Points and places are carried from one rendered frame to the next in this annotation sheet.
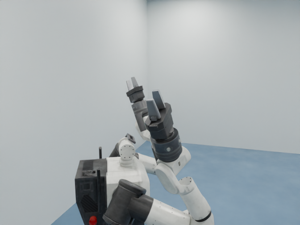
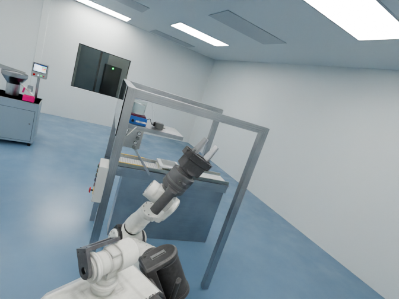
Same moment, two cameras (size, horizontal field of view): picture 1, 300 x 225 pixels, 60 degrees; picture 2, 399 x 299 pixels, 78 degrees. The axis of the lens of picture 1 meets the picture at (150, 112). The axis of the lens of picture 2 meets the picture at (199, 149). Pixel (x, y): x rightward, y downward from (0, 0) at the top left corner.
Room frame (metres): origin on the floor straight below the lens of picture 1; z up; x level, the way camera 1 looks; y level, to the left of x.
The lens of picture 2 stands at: (1.36, 0.51, 1.74)
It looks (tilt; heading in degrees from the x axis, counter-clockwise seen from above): 12 degrees down; 221
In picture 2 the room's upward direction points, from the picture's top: 18 degrees clockwise
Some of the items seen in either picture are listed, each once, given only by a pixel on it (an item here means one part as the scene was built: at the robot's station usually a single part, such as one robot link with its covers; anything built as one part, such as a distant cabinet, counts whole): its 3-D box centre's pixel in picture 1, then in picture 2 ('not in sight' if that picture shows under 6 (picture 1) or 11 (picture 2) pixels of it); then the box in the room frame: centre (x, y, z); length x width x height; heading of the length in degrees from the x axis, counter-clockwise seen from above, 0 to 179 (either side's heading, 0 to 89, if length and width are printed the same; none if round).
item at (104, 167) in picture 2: not in sight; (100, 180); (0.56, -0.98, 0.97); 0.17 x 0.06 x 0.26; 64
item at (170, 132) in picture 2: not in sight; (151, 127); (-0.18, -1.58, 1.25); 0.62 x 0.38 x 0.04; 154
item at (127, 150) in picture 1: (126, 150); (111, 262); (1.06, 0.10, 1.32); 0.10 x 0.07 x 0.09; 9
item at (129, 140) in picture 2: not in sight; (129, 136); (0.06, -1.55, 1.14); 0.22 x 0.11 x 0.20; 154
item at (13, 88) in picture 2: not in sight; (18, 84); (0.44, -4.59, 0.95); 0.49 x 0.36 x 0.38; 162
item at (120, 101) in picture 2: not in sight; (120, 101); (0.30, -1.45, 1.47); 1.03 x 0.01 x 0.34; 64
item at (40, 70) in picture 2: not in sight; (38, 81); (0.17, -4.60, 1.07); 0.23 x 0.10 x 0.62; 162
